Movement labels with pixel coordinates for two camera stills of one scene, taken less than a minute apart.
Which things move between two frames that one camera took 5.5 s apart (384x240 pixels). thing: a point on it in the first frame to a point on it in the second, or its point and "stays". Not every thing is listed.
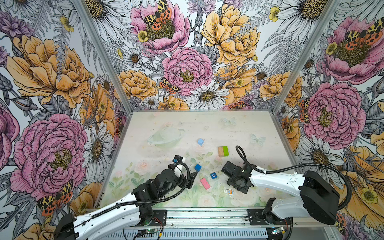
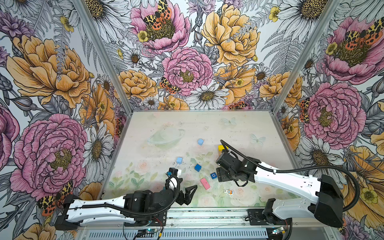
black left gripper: (191, 177) to (180, 199)
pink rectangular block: (205, 183) stays
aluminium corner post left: (103, 51) stays
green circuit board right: (279, 230) stays
